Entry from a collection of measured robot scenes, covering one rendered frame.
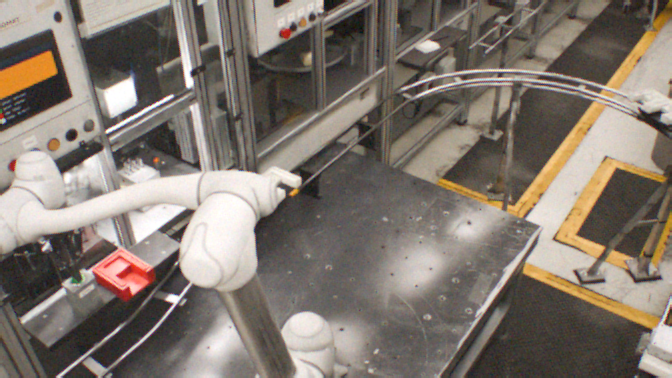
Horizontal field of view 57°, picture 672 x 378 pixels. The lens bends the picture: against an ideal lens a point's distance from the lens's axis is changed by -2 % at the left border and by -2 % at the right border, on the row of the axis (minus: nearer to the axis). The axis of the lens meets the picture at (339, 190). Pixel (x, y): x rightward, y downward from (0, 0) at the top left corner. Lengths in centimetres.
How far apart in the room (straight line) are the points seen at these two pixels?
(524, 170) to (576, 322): 125
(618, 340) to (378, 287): 137
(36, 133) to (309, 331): 93
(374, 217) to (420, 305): 51
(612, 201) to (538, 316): 111
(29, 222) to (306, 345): 80
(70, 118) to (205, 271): 75
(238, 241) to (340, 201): 137
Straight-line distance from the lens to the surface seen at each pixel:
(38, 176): 174
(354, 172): 286
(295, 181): 248
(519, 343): 310
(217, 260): 132
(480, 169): 409
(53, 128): 189
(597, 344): 321
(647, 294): 356
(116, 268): 214
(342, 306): 226
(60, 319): 211
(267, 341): 158
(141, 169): 241
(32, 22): 178
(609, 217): 394
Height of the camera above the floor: 237
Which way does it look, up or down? 38 degrees down
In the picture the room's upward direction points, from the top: 1 degrees counter-clockwise
